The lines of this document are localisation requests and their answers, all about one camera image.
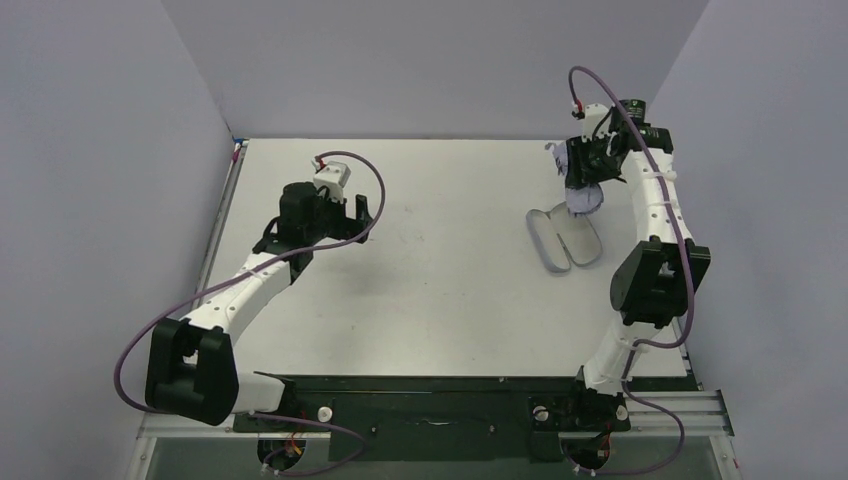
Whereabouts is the purple umbrella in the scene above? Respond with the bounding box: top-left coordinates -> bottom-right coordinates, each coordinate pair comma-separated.
544,142 -> 604,217

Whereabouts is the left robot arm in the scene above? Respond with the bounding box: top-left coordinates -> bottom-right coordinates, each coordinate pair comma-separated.
145,181 -> 375,425

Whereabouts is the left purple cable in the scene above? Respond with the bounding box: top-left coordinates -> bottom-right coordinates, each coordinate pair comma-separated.
113,150 -> 388,478

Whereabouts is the purple umbrella case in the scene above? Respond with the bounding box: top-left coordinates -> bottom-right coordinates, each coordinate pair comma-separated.
525,202 -> 604,275

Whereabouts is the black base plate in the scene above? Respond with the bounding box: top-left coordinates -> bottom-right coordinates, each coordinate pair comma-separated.
233,375 -> 631,462

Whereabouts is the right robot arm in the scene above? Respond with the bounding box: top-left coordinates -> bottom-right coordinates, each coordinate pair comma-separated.
555,99 -> 711,395

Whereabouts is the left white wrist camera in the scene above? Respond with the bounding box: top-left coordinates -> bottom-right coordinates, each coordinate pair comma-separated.
313,160 -> 351,204

